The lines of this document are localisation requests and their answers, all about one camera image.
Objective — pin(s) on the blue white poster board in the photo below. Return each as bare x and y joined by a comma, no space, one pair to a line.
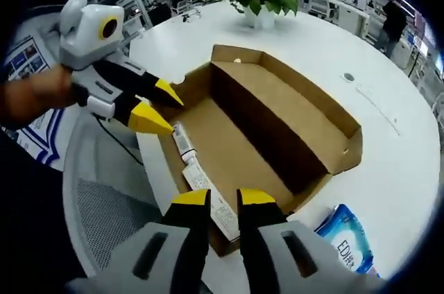
29,56

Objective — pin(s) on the brown cardboard shoe box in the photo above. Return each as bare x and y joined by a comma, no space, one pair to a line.
243,141

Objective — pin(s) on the blue soft wet wipes pack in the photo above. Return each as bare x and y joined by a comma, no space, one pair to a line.
347,238

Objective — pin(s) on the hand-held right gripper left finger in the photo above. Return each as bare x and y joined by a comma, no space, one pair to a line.
189,224

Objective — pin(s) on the grey round table grommet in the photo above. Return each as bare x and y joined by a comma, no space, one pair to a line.
349,77

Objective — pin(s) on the grey mesh office chair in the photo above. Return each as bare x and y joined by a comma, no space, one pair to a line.
111,211

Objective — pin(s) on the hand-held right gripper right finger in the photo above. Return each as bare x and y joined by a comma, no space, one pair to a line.
256,228

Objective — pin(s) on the white tube clear cap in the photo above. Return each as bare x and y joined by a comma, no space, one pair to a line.
208,193

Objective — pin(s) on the person's left hand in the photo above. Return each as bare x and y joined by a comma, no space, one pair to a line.
48,89

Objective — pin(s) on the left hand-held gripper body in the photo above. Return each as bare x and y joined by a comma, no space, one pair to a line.
86,37

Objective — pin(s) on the small black white gadget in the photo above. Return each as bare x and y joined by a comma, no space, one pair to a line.
191,16

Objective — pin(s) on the white office chair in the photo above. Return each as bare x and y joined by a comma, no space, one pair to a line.
319,2

